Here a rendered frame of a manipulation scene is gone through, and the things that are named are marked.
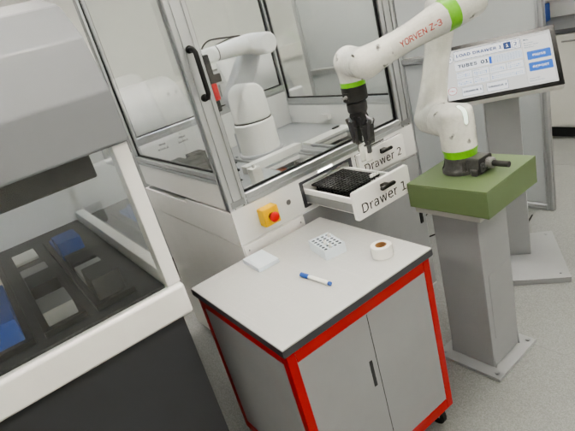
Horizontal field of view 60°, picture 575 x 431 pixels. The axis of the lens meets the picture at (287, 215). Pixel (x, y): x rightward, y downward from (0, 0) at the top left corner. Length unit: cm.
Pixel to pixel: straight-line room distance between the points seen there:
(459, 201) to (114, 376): 128
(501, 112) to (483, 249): 91
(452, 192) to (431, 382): 68
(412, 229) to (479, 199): 80
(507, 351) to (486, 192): 86
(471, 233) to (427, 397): 62
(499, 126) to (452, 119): 87
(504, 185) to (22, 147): 148
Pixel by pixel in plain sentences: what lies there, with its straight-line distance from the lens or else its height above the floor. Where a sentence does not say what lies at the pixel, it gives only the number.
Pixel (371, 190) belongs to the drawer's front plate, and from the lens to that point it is 184.
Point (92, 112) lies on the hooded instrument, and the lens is 140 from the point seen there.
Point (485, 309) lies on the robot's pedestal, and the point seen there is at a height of 30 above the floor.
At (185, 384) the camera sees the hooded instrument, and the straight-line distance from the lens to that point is 179.
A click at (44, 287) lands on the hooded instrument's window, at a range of 146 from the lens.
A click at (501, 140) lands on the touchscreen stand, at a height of 71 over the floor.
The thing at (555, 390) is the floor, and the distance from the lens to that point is 228.
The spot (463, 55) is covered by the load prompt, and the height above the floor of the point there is 115.
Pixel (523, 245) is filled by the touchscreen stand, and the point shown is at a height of 10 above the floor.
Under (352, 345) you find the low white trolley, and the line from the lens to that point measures 156.
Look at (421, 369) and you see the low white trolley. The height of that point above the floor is 34.
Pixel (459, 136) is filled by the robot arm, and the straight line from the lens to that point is 190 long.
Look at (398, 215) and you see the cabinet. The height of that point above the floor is 55.
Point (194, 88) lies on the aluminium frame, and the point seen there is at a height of 141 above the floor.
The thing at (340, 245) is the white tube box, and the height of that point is 79.
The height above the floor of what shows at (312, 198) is 86.
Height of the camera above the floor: 157
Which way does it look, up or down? 22 degrees down
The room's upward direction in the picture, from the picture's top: 16 degrees counter-clockwise
